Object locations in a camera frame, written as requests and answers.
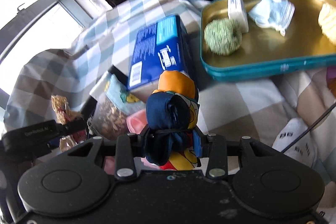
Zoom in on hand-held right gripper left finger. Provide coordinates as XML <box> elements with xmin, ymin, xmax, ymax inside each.
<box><xmin>68</xmin><ymin>127</ymin><xmax>151</xmax><ymax>178</ymax></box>

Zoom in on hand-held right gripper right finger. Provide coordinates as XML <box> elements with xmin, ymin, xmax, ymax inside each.
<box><xmin>192</xmin><ymin>129</ymin><xmax>286</xmax><ymax>179</ymax></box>

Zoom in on gold metal tin tray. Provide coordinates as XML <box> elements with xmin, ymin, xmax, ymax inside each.
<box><xmin>200</xmin><ymin>0</ymin><xmax>336</xmax><ymax>82</ymax></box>

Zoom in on blue face mask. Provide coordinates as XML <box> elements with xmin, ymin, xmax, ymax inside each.
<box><xmin>248</xmin><ymin>0</ymin><xmax>296</xmax><ymax>37</ymax></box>

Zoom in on checkered blanket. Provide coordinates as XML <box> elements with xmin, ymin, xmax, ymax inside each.
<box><xmin>4</xmin><ymin>0</ymin><xmax>336</xmax><ymax>161</ymax></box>

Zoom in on yellow soft toy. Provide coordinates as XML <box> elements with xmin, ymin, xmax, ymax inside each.
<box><xmin>318</xmin><ymin>3</ymin><xmax>336</xmax><ymax>39</ymax></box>

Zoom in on green fuzzy ball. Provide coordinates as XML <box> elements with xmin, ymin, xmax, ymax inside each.
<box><xmin>204</xmin><ymin>18</ymin><xmax>242</xmax><ymax>55</ymax></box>

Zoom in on orange purple cloth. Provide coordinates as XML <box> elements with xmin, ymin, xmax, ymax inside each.
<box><xmin>325</xmin><ymin>67</ymin><xmax>336</xmax><ymax>98</ymax></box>

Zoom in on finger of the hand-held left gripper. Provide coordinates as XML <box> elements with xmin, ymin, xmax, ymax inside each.
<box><xmin>47</xmin><ymin>138</ymin><xmax>63</xmax><ymax>149</ymax></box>
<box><xmin>62</xmin><ymin>118</ymin><xmax>88</xmax><ymax>135</ymax></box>

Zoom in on cartoon print cloth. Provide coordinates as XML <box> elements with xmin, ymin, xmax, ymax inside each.
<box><xmin>105</xmin><ymin>73</ymin><xmax>147</xmax><ymax>114</ymax></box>

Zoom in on yellow snack packet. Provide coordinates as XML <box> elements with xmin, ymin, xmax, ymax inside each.
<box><xmin>51</xmin><ymin>95</ymin><xmax>84</xmax><ymax>151</ymax></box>

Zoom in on clear bag brown contents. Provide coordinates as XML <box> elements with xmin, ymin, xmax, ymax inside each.
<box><xmin>88</xmin><ymin>98</ymin><xmax>132</xmax><ymax>140</ymax></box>

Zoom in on black cable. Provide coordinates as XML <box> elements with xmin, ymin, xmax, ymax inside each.
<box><xmin>282</xmin><ymin>102</ymin><xmax>336</xmax><ymax>153</ymax></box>

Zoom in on navy orange printed scarf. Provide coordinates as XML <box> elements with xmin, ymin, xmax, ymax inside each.
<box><xmin>143</xmin><ymin>70</ymin><xmax>201</xmax><ymax>170</ymax></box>

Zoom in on blue tissue pack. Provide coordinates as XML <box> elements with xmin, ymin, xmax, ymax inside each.
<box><xmin>127</xmin><ymin>15</ymin><xmax>196</xmax><ymax>90</ymax></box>

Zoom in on pale quilted blanket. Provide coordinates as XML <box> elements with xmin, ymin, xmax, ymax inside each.
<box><xmin>273</xmin><ymin>67</ymin><xmax>336</xmax><ymax>135</ymax></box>

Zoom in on pink cloth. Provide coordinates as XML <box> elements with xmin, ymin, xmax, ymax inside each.
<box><xmin>126</xmin><ymin>109</ymin><xmax>150</xmax><ymax>135</ymax></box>

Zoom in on white sock black print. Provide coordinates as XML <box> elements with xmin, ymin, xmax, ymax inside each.
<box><xmin>285</xmin><ymin>139</ymin><xmax>319</xmax><ymax>169</ymax></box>
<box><xmin>272</xmin><ymin>118</ymin><xmax>309</xmax><ymax>151</ymax></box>

